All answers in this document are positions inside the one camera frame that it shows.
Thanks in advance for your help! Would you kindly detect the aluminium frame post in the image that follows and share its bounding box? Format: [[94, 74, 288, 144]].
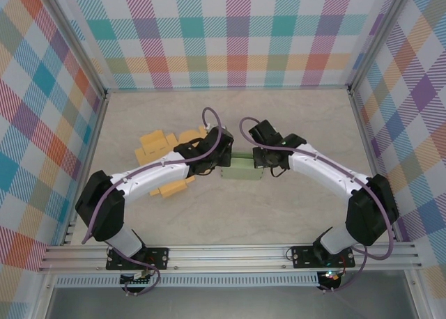
[[348, 0, 412, 90], [41, 0, 107, 97]]

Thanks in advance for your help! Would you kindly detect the orange paper box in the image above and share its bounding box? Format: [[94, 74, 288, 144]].
[[134, 127, 210, 199]]

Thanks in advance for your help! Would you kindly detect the aluminium side floor rail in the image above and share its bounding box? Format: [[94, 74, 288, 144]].
[[348, 88, 400, 242], [61, 91, 109, 247]]

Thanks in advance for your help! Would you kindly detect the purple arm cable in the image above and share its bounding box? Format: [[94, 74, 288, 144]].
[[238, 116, 398, 294], [82, 107, 224, 297]]

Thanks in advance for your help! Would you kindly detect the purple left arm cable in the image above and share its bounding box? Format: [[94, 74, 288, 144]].
[[82, 107, 224, 297]]

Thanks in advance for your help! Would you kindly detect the green paper box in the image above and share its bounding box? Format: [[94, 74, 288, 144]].
[[219, 152, 266, 181]]

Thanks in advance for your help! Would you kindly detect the long aluminium mounting rail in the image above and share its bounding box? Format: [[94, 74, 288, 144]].
[[38, 242, 422, 273]]

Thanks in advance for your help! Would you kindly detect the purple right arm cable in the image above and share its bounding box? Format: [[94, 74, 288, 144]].
[[238, 116, 398, 294]]

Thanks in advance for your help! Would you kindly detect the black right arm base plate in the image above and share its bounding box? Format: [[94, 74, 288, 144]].
[[291, 245, 356, 269]]

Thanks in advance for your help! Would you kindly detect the slotted grey cable duct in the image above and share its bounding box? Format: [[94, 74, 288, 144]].
[[55, 272, 320, 288]]

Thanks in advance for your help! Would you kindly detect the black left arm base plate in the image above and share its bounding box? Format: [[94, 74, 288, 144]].
[[105, 247, 171, 271]]

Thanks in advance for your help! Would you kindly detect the grey metal sheet panel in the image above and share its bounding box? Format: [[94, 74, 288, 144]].
[[45, 286, 419, 319]]

